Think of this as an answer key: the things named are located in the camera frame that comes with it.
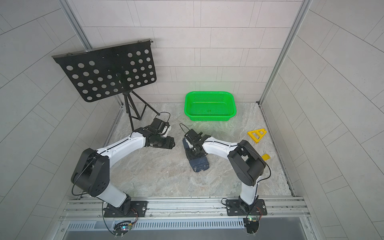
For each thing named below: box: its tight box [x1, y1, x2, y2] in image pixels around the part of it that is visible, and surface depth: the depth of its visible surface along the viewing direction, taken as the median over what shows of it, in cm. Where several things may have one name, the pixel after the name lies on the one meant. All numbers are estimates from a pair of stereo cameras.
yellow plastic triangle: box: [247, 128, 268, 144], surface depth 101 cm
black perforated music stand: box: [51, 39, 160, 131], surface depth 75 cm
